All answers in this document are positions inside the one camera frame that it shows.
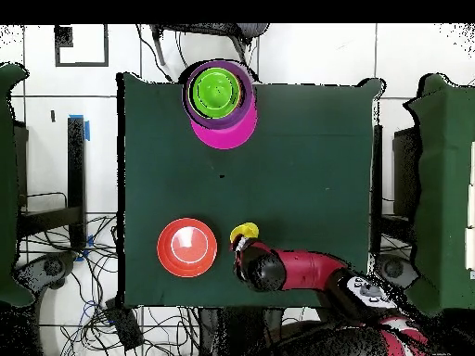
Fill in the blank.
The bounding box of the yellow plastic cup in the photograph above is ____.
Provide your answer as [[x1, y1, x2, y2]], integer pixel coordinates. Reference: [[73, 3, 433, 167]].
[[229, 222, 261, 244]]

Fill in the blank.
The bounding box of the black camera tripod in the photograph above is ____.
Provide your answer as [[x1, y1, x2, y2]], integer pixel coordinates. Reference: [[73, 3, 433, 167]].
[[149, 23, 270, 77]]

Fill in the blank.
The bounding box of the tangle of floor cables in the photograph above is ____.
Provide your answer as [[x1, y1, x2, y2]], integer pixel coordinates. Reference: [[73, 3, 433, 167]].
[[18, 212, 209, 356]]

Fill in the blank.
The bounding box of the large red-orange plastic bowl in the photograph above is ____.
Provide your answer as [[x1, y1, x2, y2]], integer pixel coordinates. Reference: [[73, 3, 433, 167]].
[[156, 217, 219, 278]]

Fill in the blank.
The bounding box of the dark green tablecloth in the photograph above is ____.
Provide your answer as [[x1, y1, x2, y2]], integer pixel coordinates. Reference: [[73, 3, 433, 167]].
[[116, 71, 383, 309]]

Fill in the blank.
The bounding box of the pink plastic bowl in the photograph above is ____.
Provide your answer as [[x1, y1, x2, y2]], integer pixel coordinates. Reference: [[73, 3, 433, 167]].
[[189, 107, 259, 150]]

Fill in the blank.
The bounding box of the black power box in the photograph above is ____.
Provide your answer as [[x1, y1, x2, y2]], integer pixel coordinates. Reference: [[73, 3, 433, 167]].
[[105, 296, 145, 351]]

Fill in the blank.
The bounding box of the black metal stand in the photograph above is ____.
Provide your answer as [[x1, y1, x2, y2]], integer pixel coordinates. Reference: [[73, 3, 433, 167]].
[[370, 123, 420, 242], [16, 116, 88, 249]]

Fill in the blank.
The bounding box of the green cloth side table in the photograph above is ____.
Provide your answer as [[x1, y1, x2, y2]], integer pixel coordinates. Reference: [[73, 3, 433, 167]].
[[404, 72, 475, 316], [0, 61, 36, 307]]

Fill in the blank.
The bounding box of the small green plastic bowl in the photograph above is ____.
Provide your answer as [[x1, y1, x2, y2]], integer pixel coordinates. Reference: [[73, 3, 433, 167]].
[[187, 66, 243, 120]]

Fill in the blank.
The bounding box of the blue tape strip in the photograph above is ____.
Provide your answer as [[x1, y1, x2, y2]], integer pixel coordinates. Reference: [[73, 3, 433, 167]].
[[68, 113, 91, 142]]

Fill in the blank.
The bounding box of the green plastic cup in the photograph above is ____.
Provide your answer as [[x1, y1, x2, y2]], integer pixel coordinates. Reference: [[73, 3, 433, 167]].
[[192, 70, 235, 113]]

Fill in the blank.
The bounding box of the black chair base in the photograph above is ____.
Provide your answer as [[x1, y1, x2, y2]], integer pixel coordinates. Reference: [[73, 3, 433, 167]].
[[14, 249, 79, 309]]

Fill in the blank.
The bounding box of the purple plastic bowl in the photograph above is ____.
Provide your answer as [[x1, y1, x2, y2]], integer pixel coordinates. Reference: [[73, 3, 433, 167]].
[[181, 59, 257, 131]]

